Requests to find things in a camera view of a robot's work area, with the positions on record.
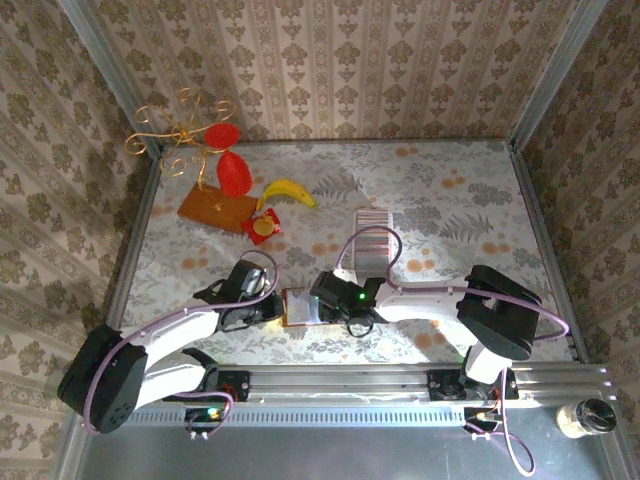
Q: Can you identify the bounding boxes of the red plastic wine glass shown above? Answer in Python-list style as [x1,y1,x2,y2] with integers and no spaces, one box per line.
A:
[203,123,251,198]

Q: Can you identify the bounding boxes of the grey slotted cable duct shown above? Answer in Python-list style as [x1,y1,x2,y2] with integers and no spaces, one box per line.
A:
[124,406,467,427]

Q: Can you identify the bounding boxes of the yellow banana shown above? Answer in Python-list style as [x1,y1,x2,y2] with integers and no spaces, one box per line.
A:
[255,178,320,212]

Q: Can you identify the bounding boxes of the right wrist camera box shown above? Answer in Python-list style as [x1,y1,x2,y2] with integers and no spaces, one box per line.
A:
[362,276,388,307]

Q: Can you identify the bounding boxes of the aluminium frame post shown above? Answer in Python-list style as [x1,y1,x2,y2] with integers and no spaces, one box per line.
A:
[56,0,167,157]
[508,0,610,152]

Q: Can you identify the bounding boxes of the red gold packet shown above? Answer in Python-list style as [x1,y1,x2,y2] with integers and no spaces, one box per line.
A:
[240,208,283,247]

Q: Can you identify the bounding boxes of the gold wire stand wooden base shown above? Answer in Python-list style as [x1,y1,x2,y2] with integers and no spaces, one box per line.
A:
[123,87,260,236]

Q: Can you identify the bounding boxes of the aluminium mounting rail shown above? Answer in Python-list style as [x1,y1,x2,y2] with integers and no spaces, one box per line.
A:
[214,363,614,409]

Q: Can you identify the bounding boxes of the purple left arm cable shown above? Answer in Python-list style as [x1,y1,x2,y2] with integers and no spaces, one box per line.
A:
[82,249,281,444]

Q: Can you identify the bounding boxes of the brown leather card holder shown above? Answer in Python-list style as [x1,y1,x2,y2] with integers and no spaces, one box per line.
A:
[280,285,326,329]

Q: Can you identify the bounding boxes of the aluminium frame side rail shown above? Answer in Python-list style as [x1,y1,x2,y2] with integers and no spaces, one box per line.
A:
[106,148,165,329]
[506,141,590,363]

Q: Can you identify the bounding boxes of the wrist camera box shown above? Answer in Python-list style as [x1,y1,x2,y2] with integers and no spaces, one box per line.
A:
[362,276,388,307]
[227,259,274,301]

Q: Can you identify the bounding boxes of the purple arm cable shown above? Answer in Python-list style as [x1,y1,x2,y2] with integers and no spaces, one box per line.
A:
[82,249,281,444]
[335,225,571,477]

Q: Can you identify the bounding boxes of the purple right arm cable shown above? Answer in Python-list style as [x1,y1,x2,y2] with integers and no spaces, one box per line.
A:
[335,225,571,477]

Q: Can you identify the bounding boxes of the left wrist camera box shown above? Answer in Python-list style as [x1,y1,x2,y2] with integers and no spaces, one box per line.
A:
[227,259,274,301]

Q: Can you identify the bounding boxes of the glass jar black lid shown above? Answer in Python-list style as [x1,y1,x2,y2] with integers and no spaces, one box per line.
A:
[555,397,618,441]

